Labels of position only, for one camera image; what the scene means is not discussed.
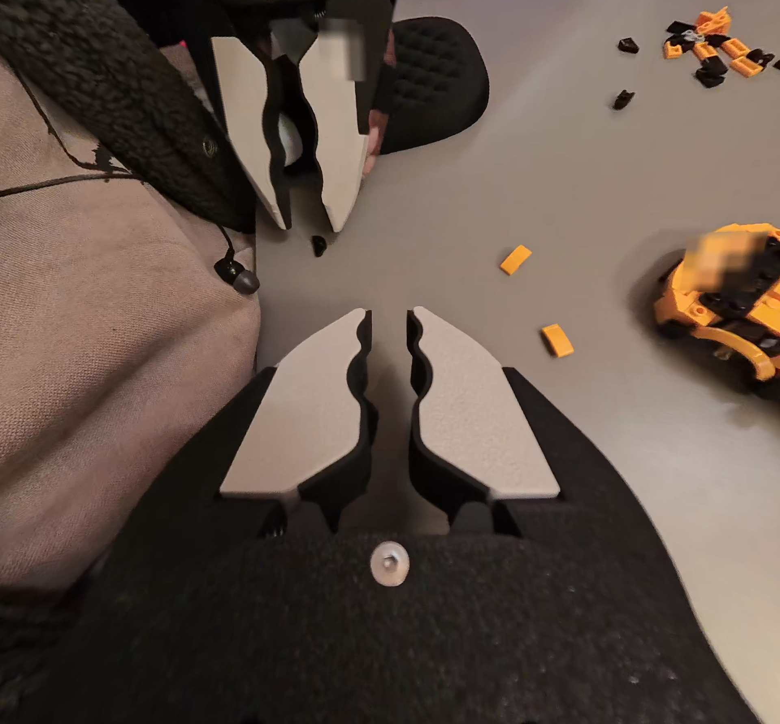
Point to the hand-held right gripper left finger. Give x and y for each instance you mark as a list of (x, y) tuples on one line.
[(304, 419)]

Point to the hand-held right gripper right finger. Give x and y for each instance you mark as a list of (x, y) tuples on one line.
[(481, 419)]

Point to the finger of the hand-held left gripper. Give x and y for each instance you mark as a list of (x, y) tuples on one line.
[(338, 145), (241, 108)]

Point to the small black lego slope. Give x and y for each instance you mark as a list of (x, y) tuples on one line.
[(319, 245), (623, 99), (627, 45)]

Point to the orange lego car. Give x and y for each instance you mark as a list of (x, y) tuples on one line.
[(719, 322)]

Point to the orange curved lego slope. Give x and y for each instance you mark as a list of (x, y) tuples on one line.
[(557, 341), (515, 259)]

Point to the pile of orange black lego pieces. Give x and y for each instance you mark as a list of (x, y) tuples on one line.
[(713, 47)]

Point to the person's left hand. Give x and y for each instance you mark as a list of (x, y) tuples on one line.
[(375, 145)]

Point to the person's black fleece jacket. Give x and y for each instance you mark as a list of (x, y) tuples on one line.
[(91, 53)]

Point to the person's beige shirt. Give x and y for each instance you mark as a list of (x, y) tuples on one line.
[(91, 370)]

